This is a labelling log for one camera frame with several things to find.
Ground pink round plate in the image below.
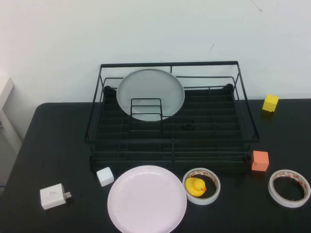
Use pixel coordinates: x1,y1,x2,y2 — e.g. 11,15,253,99
107,165,188,233

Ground grey round plate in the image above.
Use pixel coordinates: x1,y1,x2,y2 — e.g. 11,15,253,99
116,67,186,121

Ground black plastic drip tray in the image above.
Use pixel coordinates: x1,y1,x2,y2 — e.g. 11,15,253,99
90,84,251,173

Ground white cube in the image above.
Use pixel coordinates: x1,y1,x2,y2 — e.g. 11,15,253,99
96,166,115,187

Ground yellow rubber duck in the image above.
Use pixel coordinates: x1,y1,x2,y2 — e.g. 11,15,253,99
185,177,207,197

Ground white double-sided tape roll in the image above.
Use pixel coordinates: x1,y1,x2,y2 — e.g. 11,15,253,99
268,169,311,209
182,167,222,206

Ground orange cube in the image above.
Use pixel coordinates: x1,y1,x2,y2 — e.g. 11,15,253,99
251,150,270,172

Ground yellow cube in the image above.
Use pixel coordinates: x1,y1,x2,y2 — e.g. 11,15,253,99
262,94,280,113

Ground white power adapter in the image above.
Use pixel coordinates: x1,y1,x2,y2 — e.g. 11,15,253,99
39,183,73,211

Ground white cabinet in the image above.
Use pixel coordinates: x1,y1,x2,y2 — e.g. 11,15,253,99
0,76,25,190

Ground black wire dish rack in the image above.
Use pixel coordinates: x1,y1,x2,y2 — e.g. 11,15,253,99
84,60,260,173

